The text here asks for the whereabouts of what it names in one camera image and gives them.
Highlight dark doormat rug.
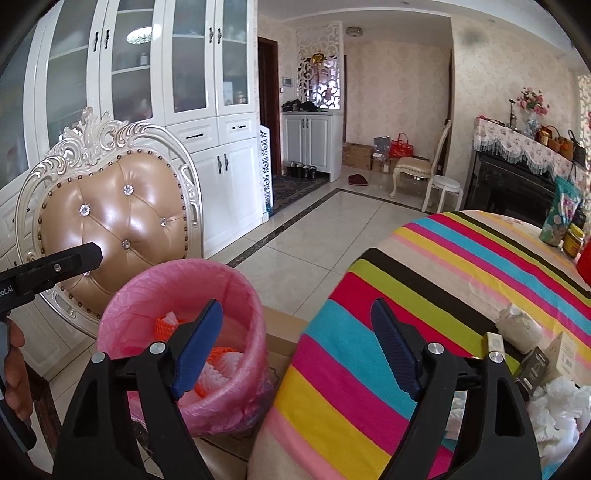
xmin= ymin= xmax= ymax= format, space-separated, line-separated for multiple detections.
xmin=270 ymin=174 xmax=329 ymax=216

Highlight cream side chair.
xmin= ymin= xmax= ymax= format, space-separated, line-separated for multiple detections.
xmin=390 ymin=118 xmax=452 ymax=199

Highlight dark red slippers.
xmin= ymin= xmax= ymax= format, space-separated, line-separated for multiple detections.
xmin=348 ymin=174 xmax=369 ymax=186

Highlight black piano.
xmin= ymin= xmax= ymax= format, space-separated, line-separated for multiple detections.
xmin=463 ymin=151 xmax=556 ymax=228

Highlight floral lace piano cover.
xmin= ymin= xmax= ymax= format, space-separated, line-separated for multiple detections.
xmin=473 ymin=117 xmax=590 ymax=194

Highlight green snack bag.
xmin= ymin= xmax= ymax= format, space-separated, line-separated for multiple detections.
xmin=539 ymin=177 xmax=582 ymax=247

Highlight small white carton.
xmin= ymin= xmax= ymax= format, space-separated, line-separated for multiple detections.
xmin=483 ymin=332 xmax=505 ymax=356

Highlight woven basket on piano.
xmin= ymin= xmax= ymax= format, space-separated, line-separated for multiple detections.
xmin=536 ymin=125 xmax=574 ymax=161

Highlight cardboard box under bin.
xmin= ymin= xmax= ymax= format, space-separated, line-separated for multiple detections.
xmin=194 ymin=306 xmax=308 ymax=479

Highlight ornate tan leather chair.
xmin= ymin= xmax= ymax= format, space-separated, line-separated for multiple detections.
xmin=14 ymin=107 xmax=204 ymax=337

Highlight white carved screen panel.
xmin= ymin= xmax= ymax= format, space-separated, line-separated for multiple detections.
xmin=295 ymin=22 xmax=344 ymax=110

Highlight white lattice panel heater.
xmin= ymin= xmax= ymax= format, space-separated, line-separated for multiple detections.
xmin=259 ymin=125 xmax=273 ymax=216

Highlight black Dormi box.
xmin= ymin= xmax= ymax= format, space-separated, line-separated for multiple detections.
xmin=514 ymin=347 xmax=549 ymax=402

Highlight person's left hand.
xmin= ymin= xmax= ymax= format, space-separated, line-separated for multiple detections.
xmin=4 ymin=320 xmax=33 ymax=422

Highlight red thermos jug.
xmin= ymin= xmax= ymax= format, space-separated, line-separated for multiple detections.
xmin=576 ymin=241 xmax=591 ymax=285

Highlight pink lined trash bin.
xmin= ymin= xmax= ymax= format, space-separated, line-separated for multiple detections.
xmin=96 ymin=259 xmax=273 ymax=437

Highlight white round stool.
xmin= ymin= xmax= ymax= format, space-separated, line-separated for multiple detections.
xmin=422 ymin=175 xmax=464 ymax=213

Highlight pink flower bouquet vase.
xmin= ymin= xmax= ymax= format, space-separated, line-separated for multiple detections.
xmin=516 ymin=87 xmax=550 ymax=139

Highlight white plastic bag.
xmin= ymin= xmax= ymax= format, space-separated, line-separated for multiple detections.
xmin=443 ymin=375 xmax=591 ymax=476

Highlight white glass door cabinet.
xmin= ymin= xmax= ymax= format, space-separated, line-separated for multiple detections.
xmin=1 ymin=0 xmax=264 ymax=378

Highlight brown cardboard box floor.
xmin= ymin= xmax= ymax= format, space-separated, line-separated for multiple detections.
xmin=342 ymin=142 xmax=374 ymax=170

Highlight tan cardboard box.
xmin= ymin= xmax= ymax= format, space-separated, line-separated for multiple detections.
xmin=544 ymin=332 xmax=577 ymax=383

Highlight yellow lid jar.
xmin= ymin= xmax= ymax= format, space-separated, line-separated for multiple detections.
xmin=562 ymin=223 xmax=584 ymax=259

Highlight black handbag on piano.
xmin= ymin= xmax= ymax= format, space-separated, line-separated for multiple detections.
xmin=568 ymin=129 xmax=587 ymax=169

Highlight striped colourful tablecloth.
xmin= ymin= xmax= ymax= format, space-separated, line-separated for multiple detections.
xmin=247 ymin=211 xmax=590 ymax=479

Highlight red gift bag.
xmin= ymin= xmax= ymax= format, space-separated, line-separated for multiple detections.
xmin=389 ymin=132 xmax=414 ymax=158

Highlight orange foam fruit net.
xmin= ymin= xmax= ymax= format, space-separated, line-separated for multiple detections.
xmin=171 ymin=330 xmax=243 ymax=399

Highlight white shoe cabinet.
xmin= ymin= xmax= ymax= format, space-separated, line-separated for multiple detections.
xmin=281 ymin=110 xmax=344 ymax=182

